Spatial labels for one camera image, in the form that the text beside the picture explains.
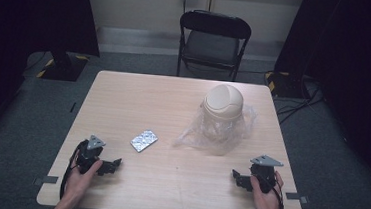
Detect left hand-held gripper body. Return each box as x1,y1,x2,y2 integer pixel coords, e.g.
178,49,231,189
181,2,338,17
75,133,108,176

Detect person's right hand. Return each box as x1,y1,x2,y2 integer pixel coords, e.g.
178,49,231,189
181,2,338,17
248,168,287,209

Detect beige dome-lid trash bin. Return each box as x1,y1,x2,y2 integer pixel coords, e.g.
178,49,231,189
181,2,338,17
198,82,246,157

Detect black stand base striped edge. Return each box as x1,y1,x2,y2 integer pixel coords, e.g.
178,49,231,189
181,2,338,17
262,69,312,101
35,49,90,84

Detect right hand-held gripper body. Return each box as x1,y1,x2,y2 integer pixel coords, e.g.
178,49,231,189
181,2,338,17
247,153,286,195

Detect person's left hand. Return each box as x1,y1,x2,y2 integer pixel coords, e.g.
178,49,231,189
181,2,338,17
60,157,104,205

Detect black floor cables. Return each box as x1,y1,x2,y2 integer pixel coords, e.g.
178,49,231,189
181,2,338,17
271,74,328,129

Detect silver blister pack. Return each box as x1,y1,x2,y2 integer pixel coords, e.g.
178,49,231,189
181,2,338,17
129,127,160,155

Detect black folding chair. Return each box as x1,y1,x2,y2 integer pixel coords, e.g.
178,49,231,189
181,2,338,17
175,8,254,84

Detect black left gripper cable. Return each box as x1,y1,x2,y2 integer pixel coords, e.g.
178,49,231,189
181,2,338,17
59,138,89,202

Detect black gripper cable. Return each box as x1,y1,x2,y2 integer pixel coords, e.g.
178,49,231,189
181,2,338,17
59,138,89,202
255,173,289,209

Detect clear plastic bag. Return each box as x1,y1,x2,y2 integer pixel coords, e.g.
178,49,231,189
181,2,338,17
172,98,260,160

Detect black curtain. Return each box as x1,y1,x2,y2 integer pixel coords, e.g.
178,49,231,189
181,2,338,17
0,0,105,160
264,0,371,195

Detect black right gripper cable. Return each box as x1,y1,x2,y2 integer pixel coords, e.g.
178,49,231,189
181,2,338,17
255,173,289,209

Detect grey tape strip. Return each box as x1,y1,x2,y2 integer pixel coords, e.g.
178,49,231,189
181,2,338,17
33,174,59,189
284,191,310,205

